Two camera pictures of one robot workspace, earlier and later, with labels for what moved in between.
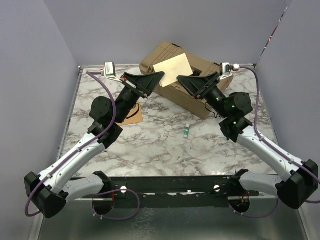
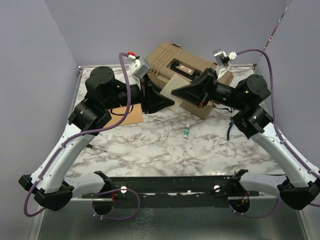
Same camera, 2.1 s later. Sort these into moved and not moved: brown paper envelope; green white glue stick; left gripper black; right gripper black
Moved: left gripper black; right gripper black
Not moved: brown paper envelope; green white glue stick
